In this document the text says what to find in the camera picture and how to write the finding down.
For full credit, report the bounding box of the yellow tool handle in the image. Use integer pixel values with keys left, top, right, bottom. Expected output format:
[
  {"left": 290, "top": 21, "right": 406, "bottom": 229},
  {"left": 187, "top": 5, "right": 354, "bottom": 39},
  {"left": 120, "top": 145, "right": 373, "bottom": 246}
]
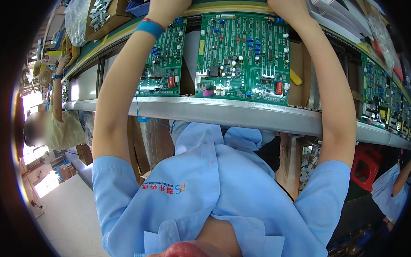
[{"left": 290, "top": 68, "right": 302, "bottom": 87}]

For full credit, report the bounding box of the cardboard box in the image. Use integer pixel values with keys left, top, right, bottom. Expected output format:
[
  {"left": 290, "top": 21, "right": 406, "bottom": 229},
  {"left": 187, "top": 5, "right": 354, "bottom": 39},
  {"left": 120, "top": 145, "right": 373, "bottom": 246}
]
[{"left": 84, "top": 0, "right": 137, "bottom": 42}]

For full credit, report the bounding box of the person's body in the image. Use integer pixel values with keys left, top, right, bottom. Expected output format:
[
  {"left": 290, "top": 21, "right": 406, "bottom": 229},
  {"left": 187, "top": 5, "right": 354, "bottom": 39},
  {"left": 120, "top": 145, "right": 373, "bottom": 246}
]
[{"left": 92, "top": 120, "right": 357, "bottom": 257}]

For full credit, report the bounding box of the large green circuit board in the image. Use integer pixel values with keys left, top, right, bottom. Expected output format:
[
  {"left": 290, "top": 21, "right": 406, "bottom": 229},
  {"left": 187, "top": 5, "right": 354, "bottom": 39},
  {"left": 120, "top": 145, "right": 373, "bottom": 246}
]
[{"left": 195, "top": 13, "right": 291, "bottom": 106}]

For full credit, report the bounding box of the blue coiled cord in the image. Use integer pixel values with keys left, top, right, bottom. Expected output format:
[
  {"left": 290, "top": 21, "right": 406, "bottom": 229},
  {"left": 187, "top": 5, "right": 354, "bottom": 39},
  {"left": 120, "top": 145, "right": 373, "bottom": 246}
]
[{"left": 134, "top": 93, "right": 175, "bottom": 130}]

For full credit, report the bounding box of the person's right hand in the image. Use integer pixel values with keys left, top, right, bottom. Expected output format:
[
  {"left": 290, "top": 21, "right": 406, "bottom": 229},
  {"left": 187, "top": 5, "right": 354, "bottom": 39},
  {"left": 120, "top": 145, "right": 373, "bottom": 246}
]
[{"left": 267, "top": 0, "right": 308, "bottom": 17}]

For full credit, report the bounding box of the red plastic stool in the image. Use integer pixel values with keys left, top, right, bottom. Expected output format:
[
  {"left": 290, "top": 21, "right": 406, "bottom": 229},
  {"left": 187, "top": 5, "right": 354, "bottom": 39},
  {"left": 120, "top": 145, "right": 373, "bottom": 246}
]
[{"left": 350, "top": 145, "right": 383, "bottom": 192}]

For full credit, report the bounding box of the person's left hand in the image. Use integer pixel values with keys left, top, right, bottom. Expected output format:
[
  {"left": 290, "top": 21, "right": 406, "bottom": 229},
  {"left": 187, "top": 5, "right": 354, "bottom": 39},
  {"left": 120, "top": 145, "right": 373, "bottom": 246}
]
[{"left": 146, "top": 0, "right": 192, "bottom": 29}]

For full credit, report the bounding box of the clear plastic bag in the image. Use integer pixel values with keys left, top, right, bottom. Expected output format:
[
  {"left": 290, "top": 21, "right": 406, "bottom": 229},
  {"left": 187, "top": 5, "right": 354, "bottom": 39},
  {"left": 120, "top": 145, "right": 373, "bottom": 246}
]
[{"left": 64, "top": 0, "right": 92, "bottom": 47}]

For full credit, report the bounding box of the narrow green circuit board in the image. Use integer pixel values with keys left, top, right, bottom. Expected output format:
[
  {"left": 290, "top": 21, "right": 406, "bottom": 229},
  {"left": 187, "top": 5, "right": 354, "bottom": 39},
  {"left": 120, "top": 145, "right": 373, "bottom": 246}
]
[{"left": 136, "top": 18, "right": 188, "bottom": 97}]

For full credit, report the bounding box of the plastic bag of parts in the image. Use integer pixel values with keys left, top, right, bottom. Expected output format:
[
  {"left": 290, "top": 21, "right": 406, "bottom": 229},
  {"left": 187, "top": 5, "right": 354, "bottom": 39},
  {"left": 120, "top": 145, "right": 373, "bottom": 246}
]
[{"left": 365, "top": 10, "right": 399, "bottom": 73}]

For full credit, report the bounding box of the brown cardboard tray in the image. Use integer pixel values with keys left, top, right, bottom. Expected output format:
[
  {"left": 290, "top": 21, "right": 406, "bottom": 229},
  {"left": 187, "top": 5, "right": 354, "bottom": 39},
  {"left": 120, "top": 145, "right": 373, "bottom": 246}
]
[{"left": 287, "top": 41, "right": 313, "bottom": 107}]

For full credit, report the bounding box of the box of metal parts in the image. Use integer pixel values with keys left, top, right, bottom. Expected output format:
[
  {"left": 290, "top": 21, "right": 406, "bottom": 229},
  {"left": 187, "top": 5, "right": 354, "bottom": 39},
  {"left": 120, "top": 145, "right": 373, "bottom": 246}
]
[{"left": 299, "top": 145, "right": 322, "bottom": 193}]

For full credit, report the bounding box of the metal conveyor rail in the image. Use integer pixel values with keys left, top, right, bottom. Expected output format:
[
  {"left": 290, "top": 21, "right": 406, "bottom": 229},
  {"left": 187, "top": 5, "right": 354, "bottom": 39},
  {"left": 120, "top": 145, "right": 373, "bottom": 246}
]
[{"left": 64, "top": 96, "right": 411, "bottom": 150}]

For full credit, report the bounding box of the pile of metal parts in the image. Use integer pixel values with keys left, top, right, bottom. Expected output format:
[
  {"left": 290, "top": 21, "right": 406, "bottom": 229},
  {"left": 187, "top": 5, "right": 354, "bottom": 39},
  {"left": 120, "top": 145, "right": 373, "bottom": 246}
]
[{"left": 89, "top": 0, "right": 112, "bottom": 31}]

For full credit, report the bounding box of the blue wrist strap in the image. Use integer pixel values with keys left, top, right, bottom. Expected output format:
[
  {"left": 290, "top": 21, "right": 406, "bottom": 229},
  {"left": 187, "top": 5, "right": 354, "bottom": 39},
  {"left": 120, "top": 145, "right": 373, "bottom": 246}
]
[{"left": 134, "top": 18, "right": 167, "bottom": 40}]

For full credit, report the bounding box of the stack of white boxes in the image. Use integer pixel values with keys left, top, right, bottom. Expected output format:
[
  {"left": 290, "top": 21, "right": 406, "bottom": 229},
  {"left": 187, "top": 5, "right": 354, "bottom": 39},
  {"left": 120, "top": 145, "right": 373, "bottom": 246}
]
[{"left": 304, "top": 0, "right": 374, "bottom": 44}]

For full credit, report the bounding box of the beige round fan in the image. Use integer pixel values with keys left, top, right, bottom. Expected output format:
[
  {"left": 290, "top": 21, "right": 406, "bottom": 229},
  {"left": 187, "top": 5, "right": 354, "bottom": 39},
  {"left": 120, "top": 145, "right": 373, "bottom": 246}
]
[{"left": 38, "top": 67, "right": 53, "bottom": 87}]

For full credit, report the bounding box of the blue plastic bin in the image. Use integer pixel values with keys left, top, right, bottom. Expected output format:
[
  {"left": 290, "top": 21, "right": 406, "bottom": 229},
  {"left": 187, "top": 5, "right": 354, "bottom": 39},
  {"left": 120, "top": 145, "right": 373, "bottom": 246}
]
[{"left": 125, "top": 0, "right": 151, "bottom": 17}]

